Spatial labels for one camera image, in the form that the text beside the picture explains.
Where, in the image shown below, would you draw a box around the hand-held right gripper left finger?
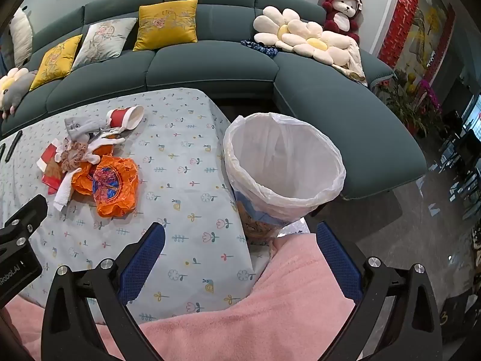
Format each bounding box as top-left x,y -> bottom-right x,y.
41,222 -> 167,361

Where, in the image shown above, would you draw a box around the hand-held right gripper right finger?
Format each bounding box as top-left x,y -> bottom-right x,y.
316,221 -> 443,361

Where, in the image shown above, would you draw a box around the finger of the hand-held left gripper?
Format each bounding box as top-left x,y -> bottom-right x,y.
0,194 -> 49,247

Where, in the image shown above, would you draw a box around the white paper bowl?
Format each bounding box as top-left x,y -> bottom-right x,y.
37,139 -> 69,195

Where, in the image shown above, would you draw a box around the orange plastic bag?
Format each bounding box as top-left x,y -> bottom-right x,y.
71,147 -> 139,218

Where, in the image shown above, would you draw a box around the patterned trash bin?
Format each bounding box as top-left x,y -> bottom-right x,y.
234,190 -> 307,245

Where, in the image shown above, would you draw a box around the white plastic bin liner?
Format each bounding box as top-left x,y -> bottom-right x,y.
223,112 -> 346,222

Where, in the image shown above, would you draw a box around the brown scrunchie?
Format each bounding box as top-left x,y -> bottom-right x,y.
60,139 -> 93,172

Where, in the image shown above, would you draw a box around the floral light blue tablecloth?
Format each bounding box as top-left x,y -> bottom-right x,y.
0,87 -> 307,326

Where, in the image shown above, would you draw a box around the pink fleece blanket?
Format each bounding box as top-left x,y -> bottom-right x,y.
5,233 -> 380,361

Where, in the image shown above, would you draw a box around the grey hamster plush toy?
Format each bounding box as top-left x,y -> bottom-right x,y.
0,67 -> 38,121

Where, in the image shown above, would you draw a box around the red paper cup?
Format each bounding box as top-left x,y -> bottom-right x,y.
106,105 -> 145,131

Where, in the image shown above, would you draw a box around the small yellow embroidered cushion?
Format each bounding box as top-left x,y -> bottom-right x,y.
29,35 -> 83,91

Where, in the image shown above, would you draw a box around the green potted plant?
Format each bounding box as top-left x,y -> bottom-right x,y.
376,69 -> 429,137

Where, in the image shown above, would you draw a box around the black dining chair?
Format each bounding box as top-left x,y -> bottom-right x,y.
441,111 -> 465,140
455,130 -> 481,171

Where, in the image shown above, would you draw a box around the plain white cushion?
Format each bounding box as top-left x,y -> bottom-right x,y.
8,7 -> 34,69

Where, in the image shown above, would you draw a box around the grey floral cushion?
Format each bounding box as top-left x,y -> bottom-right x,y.
71,17 -> 138,70

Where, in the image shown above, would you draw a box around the pink orchid flowers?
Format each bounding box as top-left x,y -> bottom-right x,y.
417,79 -> 443,110

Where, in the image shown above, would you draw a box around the beige folded blanket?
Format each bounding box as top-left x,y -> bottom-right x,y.
331,39 -> 367,83

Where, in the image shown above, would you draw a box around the bright window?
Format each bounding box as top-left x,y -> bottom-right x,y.
462,94 -> 481,133

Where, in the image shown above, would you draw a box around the dark green curved sofa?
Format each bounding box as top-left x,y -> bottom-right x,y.
0,0 -> 427,201

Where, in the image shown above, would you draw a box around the white flower plush cushion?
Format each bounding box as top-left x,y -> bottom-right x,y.
276,23 -> 356,67
253,6 -> 324,52

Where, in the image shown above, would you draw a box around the blue beaded cloth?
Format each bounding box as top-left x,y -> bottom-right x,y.
240,39 -> 279,58

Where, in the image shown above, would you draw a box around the large yellow embroidered cushion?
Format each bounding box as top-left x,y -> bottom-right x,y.
132,0 -> 198,52

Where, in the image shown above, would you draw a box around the red bear plush toy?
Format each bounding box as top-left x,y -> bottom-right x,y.
321,0 -> 363,44

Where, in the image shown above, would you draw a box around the golden wall mural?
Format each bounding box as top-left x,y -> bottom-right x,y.
398,0 -> 458,80

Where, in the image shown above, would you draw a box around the red wall decoration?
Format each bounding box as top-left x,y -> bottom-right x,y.
378,0 -> 424,70

